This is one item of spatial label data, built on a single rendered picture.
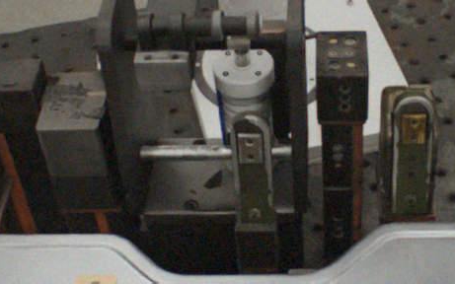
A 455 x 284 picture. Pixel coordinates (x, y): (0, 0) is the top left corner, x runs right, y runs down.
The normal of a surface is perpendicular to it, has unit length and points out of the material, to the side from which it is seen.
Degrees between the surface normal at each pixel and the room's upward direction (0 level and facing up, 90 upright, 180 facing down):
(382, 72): 4
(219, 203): 0
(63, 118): 0
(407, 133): 78
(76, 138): 90
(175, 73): 90
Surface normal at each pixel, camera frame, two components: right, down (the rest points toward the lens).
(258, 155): -0.01, 0.53
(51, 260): -0.03, -0.72
